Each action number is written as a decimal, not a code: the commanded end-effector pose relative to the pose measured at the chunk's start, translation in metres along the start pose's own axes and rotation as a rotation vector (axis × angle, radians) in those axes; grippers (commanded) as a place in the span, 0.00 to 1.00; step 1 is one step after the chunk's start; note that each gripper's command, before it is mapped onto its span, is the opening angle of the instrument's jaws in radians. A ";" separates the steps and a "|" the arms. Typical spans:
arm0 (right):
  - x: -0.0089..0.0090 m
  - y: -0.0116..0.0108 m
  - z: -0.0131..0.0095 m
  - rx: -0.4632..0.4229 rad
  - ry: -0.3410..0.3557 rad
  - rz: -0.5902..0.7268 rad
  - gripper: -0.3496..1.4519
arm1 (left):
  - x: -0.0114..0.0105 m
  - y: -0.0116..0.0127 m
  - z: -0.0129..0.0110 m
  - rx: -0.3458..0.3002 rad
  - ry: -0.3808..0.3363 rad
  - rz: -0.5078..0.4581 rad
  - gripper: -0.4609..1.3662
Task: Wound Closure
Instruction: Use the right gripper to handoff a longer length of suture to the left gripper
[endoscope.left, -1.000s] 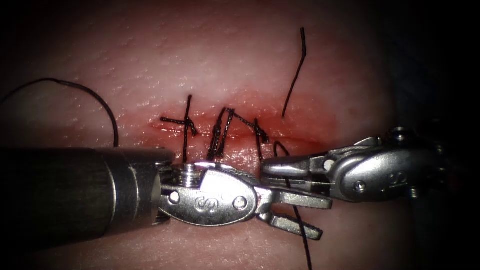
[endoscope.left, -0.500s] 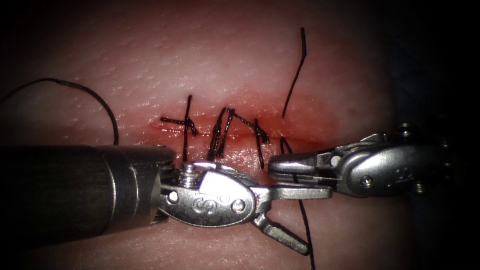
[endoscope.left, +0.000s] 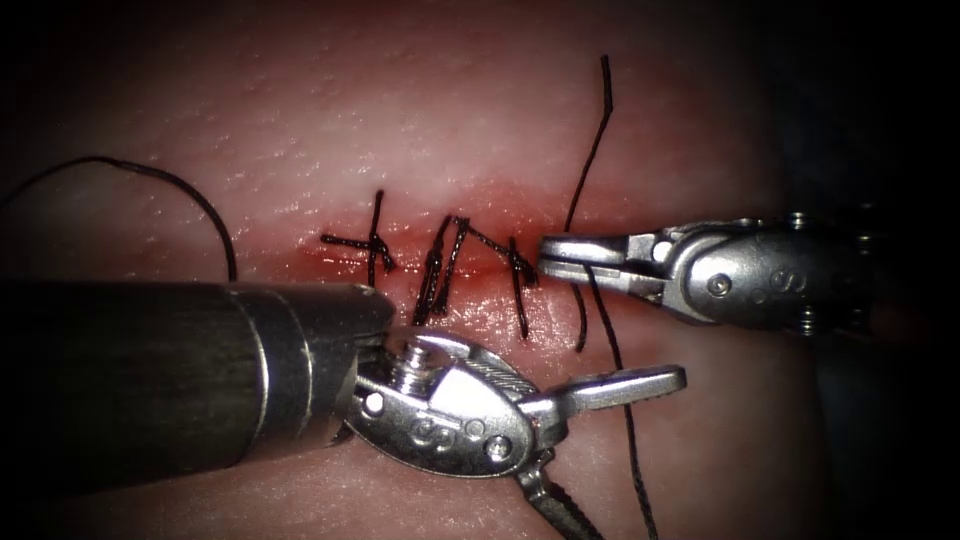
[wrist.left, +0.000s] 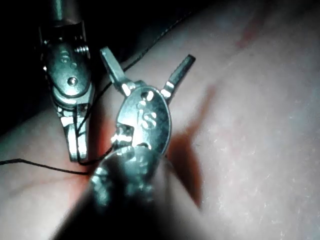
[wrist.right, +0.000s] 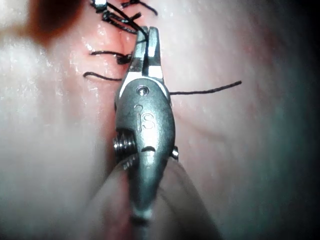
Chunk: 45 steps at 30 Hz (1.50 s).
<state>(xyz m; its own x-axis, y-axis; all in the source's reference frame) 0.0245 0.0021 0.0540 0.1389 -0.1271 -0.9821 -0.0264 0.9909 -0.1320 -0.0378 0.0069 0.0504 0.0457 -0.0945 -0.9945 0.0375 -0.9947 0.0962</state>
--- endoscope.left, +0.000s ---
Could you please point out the left arm needle driver jaw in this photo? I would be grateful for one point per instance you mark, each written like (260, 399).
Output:
(630, 382)
(559, 506)

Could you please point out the left arm needle driver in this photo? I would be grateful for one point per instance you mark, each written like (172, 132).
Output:
(457, 420)

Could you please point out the right arm needle driver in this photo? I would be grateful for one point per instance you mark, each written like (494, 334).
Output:
(750, 277)

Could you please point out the right arm needle driver jaw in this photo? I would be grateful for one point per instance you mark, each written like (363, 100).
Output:
(585, 249)
(600, 276)

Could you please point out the dark left arm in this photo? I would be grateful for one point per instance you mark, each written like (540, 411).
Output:
(172, 375)

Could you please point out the black stitching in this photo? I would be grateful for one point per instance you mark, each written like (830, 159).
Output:
(435, 270)

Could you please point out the tissue pad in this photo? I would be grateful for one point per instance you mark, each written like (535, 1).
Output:
(465, 112)

